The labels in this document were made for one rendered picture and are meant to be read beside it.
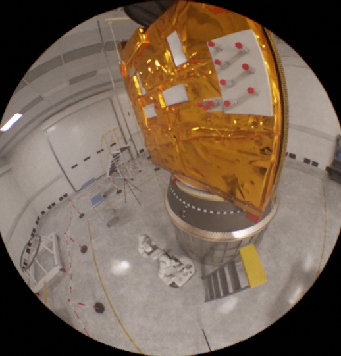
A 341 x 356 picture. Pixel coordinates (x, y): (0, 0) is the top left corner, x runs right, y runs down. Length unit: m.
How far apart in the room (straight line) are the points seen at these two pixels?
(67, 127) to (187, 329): 9.54
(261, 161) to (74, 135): 8.45
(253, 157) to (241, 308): 2.50
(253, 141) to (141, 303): 3.02
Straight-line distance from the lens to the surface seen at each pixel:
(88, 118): 8.45
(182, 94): 1.09
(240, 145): 0.84
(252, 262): 1.21
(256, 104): 0.71
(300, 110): 6.27
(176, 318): 2.72
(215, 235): 1.62
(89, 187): 5.64
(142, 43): 1.48
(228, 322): 2.73
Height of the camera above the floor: 2.63
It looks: 31 degrees down
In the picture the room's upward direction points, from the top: 17 degrees counter-clockwise
